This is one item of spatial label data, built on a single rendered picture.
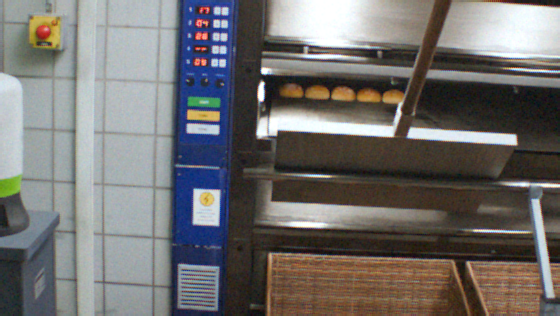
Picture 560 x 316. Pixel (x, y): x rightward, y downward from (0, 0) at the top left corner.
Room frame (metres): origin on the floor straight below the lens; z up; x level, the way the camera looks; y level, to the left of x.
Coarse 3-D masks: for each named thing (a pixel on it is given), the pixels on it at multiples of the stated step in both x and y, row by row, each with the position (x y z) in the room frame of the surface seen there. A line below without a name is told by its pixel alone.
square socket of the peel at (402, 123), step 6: (396, 114) 1.71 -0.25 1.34; (402, 114) 1.67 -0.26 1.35; (408, 114) 1.67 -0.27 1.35; (414, 114) 1.67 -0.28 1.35; (396, 120) 1.71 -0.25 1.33; (402, 120) 1.68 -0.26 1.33; (408, 120) 1.68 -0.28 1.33; (396, 126) 1.71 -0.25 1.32; (402, 126) 1.70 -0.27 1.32; (408, 126) 1.70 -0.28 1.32; (396, 132) 1.72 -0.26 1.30; (402, 132) 1.72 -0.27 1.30; (408, 132) 1.72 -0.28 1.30
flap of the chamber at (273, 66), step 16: (272, 64) 2.07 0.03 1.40; (288, 64) 2.07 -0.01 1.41; (304, 64) 2.07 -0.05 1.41; (320, 64) 2.07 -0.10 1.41; (336, 64) 2.07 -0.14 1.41; (352, 64) 2.08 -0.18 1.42; (368, 80) 2.26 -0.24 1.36; (384, 80) 2.23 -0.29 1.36; (400, 80) 2.20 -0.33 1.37; (432, 80) 2.12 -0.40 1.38; (448, 80) 2.08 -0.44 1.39; (464, 80) 2.07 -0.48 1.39; (480, 80) 2.07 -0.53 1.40; (496, 80) 2.07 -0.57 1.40; (512, 80) 2.07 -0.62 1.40; (528, 80) 2.08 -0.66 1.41; (544, 80) 2.08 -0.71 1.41
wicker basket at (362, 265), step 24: (288, 264) 2.17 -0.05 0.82; (312, 264) 2.18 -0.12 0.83; (336, 264) 2.18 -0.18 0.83; (360, 264) 2.18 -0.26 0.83; (384, 264) 2.18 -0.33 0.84; (408, 264) 2.18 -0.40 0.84; (432, 264) 2.19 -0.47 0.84; (288, 288) 2.16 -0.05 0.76; (312, 288) 2.16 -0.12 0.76; (336, 288) 2.16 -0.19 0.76; (360, 288) 2.16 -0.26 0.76; (384, 288) 2.16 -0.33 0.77; (408, 288) 2.17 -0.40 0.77; (432, 288) 2.17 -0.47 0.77; (456, 288) 2.08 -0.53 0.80; (288, 312) 2.14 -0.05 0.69; (312, 312) 2.14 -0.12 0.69; (336, 312) 2.14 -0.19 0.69; (360, 312) 2.14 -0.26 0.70; (384, 312) 2.14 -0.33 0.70; (408, 312) 2.15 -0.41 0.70; (432, 312) 2.15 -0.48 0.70; (456, 312) 2.06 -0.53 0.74
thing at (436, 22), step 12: (444, 0) 1.38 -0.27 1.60; (432, 12) 1.43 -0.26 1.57; (444, 12) 1.41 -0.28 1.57; (432, 24) 1.44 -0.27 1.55; (444, 24) 1.44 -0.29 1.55; (432, 36) 1.46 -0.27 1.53; (420, 48) 1.51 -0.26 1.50; (432, 48) 1.49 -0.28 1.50; (420, 60) 1.53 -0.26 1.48; (420, 72) 1.55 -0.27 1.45; (420, 84) 1.58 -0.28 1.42; (408, 96) 1.62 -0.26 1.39; (408, 108) 1.65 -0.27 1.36
